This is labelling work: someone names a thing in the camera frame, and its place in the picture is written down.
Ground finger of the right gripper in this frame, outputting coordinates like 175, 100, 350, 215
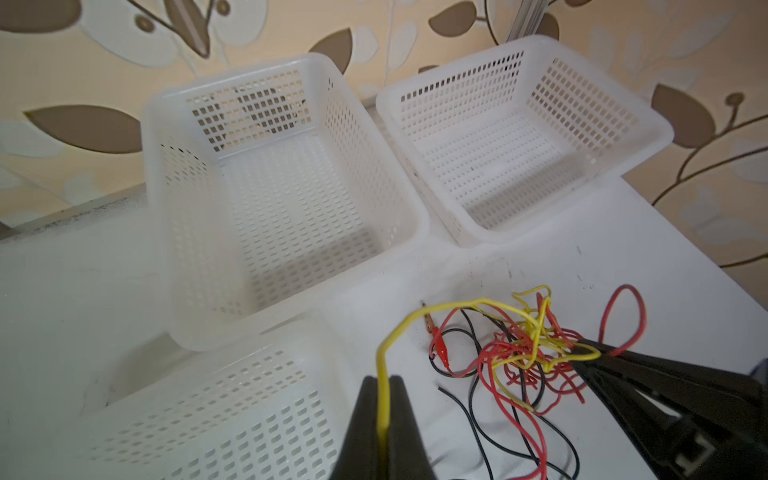
575, 340, 767, 420
573, 362, 690, 474

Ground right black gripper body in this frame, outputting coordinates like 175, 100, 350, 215
659, 371, 767, 479

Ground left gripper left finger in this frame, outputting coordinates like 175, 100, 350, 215
329, 376, 381, 480

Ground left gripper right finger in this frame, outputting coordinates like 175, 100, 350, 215
387, 376, 436, 480

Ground red cables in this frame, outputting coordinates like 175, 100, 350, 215
427, 284, 648, 480

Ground yellow cable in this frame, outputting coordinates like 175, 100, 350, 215
375, 285, 602, 439

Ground near white plastic basket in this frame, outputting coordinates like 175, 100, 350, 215
66, 322, 359, 479

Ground white plastic basket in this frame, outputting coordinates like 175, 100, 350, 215
376, 35, 674, 247
140, 53, 430, 352
66, 322, 359, 479

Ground far middle white plastic basket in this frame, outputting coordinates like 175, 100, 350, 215
140, 53, 430, 352

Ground far right white plastic basket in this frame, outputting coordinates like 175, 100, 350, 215
376, 35, 674, 247

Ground black cable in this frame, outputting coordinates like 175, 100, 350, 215
428, 308, 582, 480

